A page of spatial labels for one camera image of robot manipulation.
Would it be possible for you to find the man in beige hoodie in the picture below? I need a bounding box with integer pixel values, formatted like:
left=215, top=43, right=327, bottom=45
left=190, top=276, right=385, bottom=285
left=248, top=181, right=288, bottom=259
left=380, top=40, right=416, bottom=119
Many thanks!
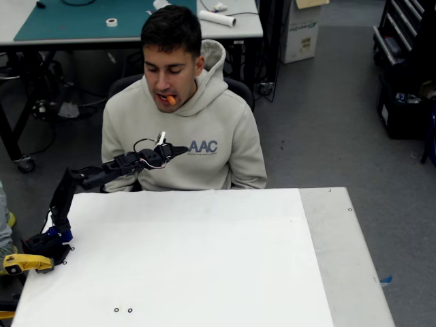
left=101, top=3, right=268, bottom=193

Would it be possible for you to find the white plastic bag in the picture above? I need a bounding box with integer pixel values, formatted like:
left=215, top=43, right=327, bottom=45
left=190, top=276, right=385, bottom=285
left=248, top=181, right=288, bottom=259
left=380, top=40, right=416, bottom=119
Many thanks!
left=57, top=102, right=80, bottom=119

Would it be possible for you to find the large white paper sheet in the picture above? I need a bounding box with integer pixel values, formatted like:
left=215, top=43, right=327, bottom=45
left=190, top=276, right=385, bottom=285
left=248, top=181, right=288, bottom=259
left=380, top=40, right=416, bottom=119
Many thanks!
left=10, top=187, right=334, bottom=327

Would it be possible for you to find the black caster wheel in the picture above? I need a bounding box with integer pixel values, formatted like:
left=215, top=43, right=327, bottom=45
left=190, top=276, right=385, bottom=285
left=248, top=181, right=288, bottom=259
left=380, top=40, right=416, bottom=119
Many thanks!
left=15, top=155, right=36, bottom=174

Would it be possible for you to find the white rolled paper tube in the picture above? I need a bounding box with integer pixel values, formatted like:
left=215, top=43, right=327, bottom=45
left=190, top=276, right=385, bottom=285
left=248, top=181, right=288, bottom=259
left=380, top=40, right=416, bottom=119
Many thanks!
left=198, top=9, right=237, bottom=27

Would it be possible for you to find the green cutting mat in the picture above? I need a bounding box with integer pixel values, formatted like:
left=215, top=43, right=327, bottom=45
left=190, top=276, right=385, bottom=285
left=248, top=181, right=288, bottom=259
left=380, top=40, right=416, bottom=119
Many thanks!
left=12, top=0, right=198, bottom=42

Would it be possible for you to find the person leg in jeans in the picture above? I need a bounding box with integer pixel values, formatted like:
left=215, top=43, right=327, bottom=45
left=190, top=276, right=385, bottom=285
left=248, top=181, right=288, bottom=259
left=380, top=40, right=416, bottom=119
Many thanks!
left=0, top=180, right=17, bottom=277

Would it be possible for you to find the white cardboard box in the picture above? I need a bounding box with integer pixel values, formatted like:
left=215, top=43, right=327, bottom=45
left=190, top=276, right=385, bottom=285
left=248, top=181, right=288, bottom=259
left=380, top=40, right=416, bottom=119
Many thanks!
left=281, top=0, right=330, bottom=64

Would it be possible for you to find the grey workbench with black legs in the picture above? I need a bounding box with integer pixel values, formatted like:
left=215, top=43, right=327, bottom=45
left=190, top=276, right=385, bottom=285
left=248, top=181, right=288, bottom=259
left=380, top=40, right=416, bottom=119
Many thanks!
left=0, top=0, right=265, bottom=173

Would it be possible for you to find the black storage bin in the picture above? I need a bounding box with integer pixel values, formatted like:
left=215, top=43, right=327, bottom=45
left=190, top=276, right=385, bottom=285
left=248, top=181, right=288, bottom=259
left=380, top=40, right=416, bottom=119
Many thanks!
left=376, top=73, right=436, bottom=140

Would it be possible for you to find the black tool cart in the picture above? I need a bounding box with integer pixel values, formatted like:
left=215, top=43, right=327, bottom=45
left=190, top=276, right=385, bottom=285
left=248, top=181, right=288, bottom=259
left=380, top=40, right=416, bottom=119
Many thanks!
left=372, top=0, right=436, bottom=69

